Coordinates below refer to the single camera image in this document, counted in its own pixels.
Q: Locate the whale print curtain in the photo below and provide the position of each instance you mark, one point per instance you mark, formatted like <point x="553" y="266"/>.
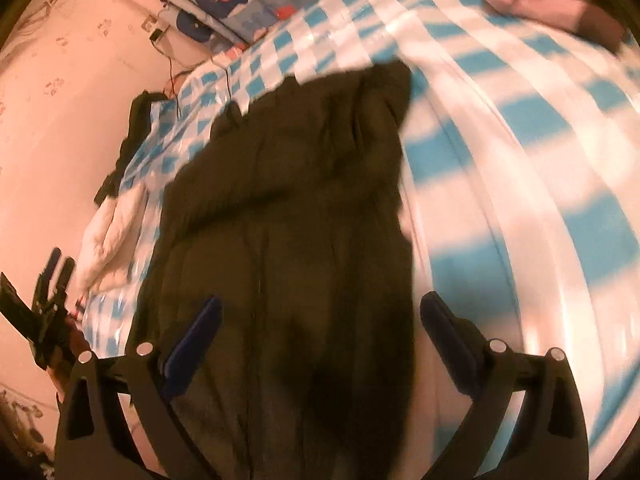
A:
<point x="240" y="5"/>

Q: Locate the black garment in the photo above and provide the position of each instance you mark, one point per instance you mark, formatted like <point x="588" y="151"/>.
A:
<point x="127" y="150"/>

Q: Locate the blue checkered bed sheet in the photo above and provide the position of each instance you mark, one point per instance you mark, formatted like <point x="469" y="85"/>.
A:
<point x="500" y="160"/>

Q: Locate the black puffer jacket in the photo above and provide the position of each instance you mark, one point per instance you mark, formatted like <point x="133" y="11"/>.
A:
<point x="280" y="210"/>

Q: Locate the white puffer jacket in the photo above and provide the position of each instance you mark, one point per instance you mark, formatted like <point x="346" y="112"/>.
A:
<point x="107" y="240"/>

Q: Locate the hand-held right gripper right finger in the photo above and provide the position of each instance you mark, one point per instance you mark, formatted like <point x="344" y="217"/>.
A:
<point x="445" y="341"/>

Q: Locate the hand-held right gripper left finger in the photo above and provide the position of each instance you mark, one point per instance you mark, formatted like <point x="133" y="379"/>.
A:
<point x="196" y="341"/>

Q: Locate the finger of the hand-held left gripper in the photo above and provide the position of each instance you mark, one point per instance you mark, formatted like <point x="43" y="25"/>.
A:
<point x="50" y="272"/>
<point x="65" y="282"/>

